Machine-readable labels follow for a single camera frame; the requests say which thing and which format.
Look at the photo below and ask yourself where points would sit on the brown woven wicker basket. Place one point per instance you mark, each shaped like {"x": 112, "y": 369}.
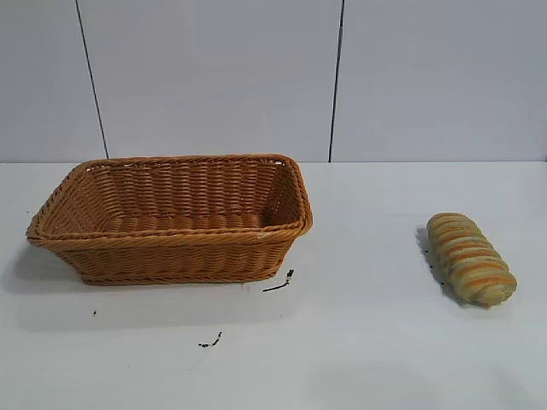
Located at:
{"x": 171, "y": 256}

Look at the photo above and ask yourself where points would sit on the long striped bread loaf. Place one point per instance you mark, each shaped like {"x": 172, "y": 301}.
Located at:
{"x": 468, "y": 256}

